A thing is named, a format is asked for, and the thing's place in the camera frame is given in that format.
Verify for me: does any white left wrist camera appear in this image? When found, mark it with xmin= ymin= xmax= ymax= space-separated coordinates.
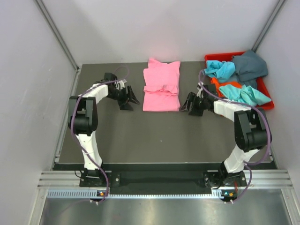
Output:
xmin=115 ymin=79 xmax=127 ymax=90

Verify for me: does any teal t shirt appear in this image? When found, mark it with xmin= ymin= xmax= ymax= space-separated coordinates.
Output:
xmin=219 ymin=84 xmax=272 ymax=106

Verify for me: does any orange t shirt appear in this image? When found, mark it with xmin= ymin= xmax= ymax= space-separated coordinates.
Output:
xmin=210 ymin=77 xmax=242 ymax=98

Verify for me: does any slotted cable duct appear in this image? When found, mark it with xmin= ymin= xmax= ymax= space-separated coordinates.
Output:
xmin=47 ymin=189 xmax=234 ymax=199

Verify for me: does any red plastic bin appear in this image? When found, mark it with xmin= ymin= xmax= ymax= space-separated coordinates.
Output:
xmin=204 ymin=50 xmax=274 ymax=110

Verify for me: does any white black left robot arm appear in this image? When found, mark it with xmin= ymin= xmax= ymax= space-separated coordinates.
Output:
xmin=67 ymin=73 xmax=140 ymax=187

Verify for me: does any left aluminium corner post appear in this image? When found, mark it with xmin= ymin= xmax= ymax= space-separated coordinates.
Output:
xmin=33 ymin=0 xmax=79 ymax=71

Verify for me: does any light blue t shirt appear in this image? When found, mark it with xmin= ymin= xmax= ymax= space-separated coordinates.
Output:
xmin=204 ymin=60 xmax=236 ymax=83

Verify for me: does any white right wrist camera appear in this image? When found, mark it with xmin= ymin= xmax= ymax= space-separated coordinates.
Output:
xmin=196 ymin=82 xmax=203 ymax=98

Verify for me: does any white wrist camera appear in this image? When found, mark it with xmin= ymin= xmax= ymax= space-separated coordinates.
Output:
xmin=196 ymin=82 xmax=203 ymax=98
xmin=115 ymin=79 xmax=127 ymax=90

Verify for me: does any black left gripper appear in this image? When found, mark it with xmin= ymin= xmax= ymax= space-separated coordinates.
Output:
xmin=107 ymin=85 xmax=140 ymax=111

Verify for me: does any grey blue t shirt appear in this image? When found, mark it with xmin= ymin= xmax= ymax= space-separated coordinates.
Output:
xmin=232 ymin=50 xmax=269 ymax=89

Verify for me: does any aluminium corner post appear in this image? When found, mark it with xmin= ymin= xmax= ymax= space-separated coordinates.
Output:
xmin=33 ymin=0 xmax=79 ymax=71
xmin=251 ymin=0 xmax=287 ymax=52

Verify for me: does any aluminium frame rail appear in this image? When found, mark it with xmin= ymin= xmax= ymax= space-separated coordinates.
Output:
xmin=37 ymin=170 xmax=293 ymax=189

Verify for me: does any pink t shirt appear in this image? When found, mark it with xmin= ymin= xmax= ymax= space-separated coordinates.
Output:
xmin=142 ymin=58 xmax=180 ymax=112

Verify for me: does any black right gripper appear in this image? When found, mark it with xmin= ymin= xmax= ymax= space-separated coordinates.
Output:
xmin=180 ymin=92 xmax=208 ymax=116

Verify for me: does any right aluminium corner post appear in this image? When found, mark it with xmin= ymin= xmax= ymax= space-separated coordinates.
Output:
xmin=251 ymin=0 xmax=287 ymax=52

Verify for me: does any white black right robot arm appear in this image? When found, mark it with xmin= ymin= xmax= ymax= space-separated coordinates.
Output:
xmin=180 ymin=84 xmax=271 ymax=187

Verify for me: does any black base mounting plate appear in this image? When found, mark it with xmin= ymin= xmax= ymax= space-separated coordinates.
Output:
xmin=79 ymin=171 xmax=246 ymax=188

